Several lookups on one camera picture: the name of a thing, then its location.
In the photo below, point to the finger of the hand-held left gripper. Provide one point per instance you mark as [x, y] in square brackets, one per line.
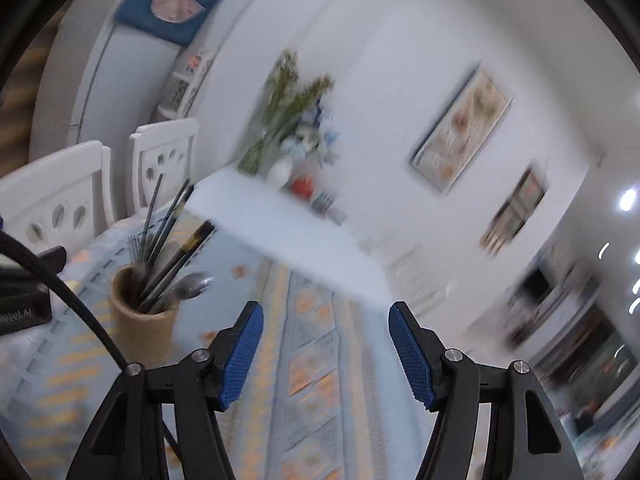
[52, 260]

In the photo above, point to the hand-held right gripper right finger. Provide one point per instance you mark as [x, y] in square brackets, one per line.
[410, 355]

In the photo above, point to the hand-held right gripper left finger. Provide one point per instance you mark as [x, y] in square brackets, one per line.
[242, 355]

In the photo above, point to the metal fork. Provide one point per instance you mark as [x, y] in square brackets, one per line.
[136, 250]

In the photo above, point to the metal spoon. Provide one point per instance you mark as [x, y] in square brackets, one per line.
[192, 285]

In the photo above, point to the cardboard utensil holder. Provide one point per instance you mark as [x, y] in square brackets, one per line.
[142, 335]

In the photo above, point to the pile of black chopsticks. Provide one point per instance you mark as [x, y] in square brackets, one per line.
[195, 242]

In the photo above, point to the blue patterned table mat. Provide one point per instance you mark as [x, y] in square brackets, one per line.
[300, 410]

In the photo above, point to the hanging tassels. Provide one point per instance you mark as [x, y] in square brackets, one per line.
[492, 245]

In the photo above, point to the television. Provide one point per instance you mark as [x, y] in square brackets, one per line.
[535, 285]

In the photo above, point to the dark cabinet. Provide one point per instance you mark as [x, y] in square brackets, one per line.
[585, 355]

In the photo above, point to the red lidded tea cup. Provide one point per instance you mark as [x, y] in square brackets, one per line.
[302, 187]

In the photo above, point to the silver refrigerator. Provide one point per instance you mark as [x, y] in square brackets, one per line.
[85, 85]

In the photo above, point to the white ceramic vase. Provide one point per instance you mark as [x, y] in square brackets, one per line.
[279, 172]

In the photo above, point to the glass vase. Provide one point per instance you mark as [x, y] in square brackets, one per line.
[252, 160]

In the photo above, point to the white corner shelf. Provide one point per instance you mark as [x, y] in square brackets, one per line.
[185, 85]

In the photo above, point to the blue artificial flowers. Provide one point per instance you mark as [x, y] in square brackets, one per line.
[310, 140]

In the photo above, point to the light framed floral picture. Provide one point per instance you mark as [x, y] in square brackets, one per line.
[460, 130]

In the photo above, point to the blue refrigerator cover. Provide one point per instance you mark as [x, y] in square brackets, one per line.
[145, 20]

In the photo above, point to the ceiling light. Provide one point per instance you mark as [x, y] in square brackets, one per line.
[627, 200]

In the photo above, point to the green flower bouquet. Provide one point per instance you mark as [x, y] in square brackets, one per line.
[285, 90]

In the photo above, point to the dark framed wall picture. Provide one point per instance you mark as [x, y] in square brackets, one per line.
[515, 205]

